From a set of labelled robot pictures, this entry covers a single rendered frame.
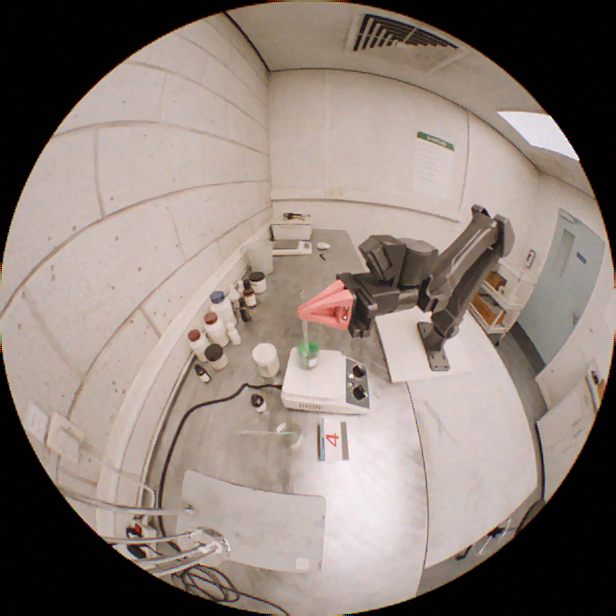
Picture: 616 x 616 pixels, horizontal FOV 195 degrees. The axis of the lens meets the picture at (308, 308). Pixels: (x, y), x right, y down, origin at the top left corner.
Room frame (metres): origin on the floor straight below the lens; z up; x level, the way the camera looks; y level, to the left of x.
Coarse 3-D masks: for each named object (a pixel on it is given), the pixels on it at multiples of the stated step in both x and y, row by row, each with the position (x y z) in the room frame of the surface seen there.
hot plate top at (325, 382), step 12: (324, 360) 0.23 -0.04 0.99; (336, 360) 0.22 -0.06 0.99; (288, 372) 0.19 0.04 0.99; (300, 372) 0.19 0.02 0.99; (312, 372) 0.19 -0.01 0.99; (324, 372) 0.19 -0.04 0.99; (336, 372) 0.19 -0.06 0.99; (288, 384) 0.17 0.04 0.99; (300, 384) 0.17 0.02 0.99; (312, 384) 0.17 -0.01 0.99; (324, 384) 0.17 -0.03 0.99; (336, 384) 0.16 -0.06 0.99; (312, 396) 0.14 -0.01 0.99; (324, 396) 0.14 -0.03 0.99; (336, 396) 0.14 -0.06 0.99
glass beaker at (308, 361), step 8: (296, 336) 0.24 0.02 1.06; (312, 336) 0.24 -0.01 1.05; (296, 344) 0.22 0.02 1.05; (320, 344) 0.22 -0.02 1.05; (296, 352) 0.21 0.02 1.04; (304, 352) 0.20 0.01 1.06; (312, 352) 0.20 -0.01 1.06; (320, 352) 0.21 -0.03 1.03; (304, 360) 0.20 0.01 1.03; (312, 360) 0.20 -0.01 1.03; (304, 368) 0.20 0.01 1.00; (312, 368) 0.20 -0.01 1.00
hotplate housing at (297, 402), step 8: (344, 360) 0.24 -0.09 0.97; (344, 368) 0.22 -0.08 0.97; (344, 376) 0.19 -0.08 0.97; (344, 384) 0.17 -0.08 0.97; (368, 384) 0.19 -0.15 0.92; (344, 392) 0.15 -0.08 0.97; (288, 400) 0.14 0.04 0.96; (296, 400) 0.14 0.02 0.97; (304, 400) 0.14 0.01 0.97; (312, 400) 0.14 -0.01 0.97; (320, 400) 0.14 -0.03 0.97; (328, 400) 0.14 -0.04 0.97; (336, 400) 0.14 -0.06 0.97; (344, 400) 0.14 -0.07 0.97; (296, 408) 0.14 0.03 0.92; (304, 408) 0.14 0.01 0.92; (312, 408) 0.13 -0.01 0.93; (320, 408) 0.13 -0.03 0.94; (328, 408) 0.13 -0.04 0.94; (336, 408) 0.13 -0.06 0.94; (344, 408) 0.13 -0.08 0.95; (352, 408) 0.12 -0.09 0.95; (360, 408) 0.13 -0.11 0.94
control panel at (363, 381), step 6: (348, 360) 0.24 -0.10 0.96; (348, 366) 0.22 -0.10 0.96; (366, 366) 0.24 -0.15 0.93; (348, 372) 0.21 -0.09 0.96; (366, 372) 0.22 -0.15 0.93; (348, 378) 0.19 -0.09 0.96; (354, 378) 0.20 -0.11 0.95; (360, 378) 0.20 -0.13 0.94; (366, 378) 0.20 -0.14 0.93; (348, 384) 0.18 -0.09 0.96; (354, 384) 0.18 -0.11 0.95; (360, 384) 0.18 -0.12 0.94; (366, 384) 0.19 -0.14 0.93; (348, 390) 0.16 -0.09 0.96; (366, 390) 0.17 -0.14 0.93; (348, 396) 0.15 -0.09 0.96; (348, 402) 0.13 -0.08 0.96; (354, 402) 0.14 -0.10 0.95; (360, 402) 0.14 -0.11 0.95; (366, 402) 0.14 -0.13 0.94
